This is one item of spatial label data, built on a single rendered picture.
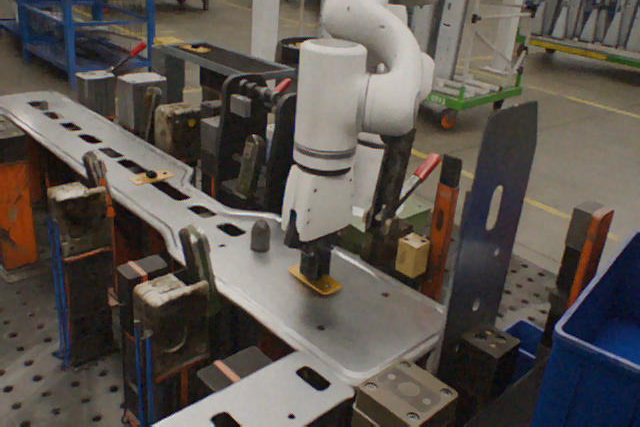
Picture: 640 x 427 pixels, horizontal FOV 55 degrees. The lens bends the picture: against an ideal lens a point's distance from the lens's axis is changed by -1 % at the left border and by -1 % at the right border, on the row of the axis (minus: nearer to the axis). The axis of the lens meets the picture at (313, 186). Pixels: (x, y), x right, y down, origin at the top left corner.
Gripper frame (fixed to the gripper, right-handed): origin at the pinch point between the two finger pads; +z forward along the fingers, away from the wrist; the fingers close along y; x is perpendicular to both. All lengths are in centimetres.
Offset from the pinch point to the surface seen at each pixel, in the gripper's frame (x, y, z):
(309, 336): 9.4, 9.5, 3.3
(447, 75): -247, -394, 69
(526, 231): -80, -246, 103
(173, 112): -60, -13, -5
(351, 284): 4.0, -3.9, 3.3
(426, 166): 0.5, -23.3, -10.1
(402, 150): 1.7, -14.8, -14.9
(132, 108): -76, -12, -2
